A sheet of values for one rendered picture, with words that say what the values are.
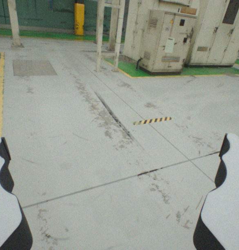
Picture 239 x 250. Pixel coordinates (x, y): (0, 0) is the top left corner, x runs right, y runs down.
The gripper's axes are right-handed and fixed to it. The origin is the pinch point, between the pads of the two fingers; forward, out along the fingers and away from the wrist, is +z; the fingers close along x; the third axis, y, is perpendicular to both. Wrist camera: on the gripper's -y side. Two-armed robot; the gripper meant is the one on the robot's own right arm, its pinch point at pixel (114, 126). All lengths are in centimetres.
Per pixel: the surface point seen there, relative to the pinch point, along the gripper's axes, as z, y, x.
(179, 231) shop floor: 59, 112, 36
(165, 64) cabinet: 424, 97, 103
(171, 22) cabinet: 419, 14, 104
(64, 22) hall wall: 956, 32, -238
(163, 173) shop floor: 109, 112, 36
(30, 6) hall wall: 898, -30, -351
